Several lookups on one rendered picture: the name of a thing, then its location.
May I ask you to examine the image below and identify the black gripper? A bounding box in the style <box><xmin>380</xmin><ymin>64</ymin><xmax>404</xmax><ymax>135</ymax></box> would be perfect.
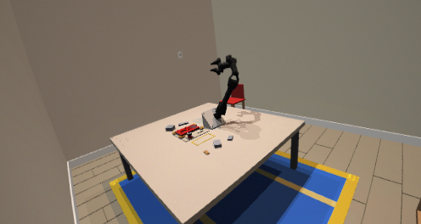
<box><xmin>210</xmin><ymin>58</ymin><xmax>226</xmax><ymax>75</ymax></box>

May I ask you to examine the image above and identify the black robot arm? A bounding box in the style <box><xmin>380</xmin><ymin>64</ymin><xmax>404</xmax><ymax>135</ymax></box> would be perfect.
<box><xmin>213</xmin><ymin>55</ymin><xmax>239</xmax><ymax>120</ymax></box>

